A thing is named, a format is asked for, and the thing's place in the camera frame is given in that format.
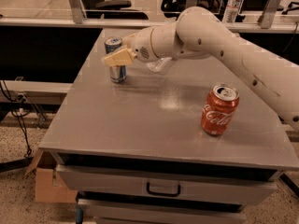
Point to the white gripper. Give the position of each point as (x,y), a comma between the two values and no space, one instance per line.
(140,46)

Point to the blue silver redbull can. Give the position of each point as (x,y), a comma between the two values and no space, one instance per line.
(117,73)

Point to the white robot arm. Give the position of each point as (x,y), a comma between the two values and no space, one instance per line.
(274,79)

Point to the red coca-cola can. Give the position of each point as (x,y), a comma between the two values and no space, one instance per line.
(219,109)

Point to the clear plastic bottle lying down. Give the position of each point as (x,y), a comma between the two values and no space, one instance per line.
(159,65)

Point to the black office chair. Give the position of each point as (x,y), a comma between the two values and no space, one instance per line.
(112,9)

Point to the grey metal railing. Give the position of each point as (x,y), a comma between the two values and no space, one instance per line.
(59,13)

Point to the grey metal drawer cabinet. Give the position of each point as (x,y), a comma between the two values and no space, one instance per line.
(152,123)

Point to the upper grey drawer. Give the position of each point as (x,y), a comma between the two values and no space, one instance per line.
(193,188)

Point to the grey drawer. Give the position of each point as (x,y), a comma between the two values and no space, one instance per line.
(129,213)
(193,188)

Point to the upright water bottle in background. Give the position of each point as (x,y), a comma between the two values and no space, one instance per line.
(231,11)

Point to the cardboard box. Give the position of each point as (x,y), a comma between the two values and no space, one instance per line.
(49,187)

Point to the lower grey drawer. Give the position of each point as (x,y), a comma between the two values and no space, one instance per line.
(129,213)

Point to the black drawer handle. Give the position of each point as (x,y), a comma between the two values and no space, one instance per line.
(172,191)

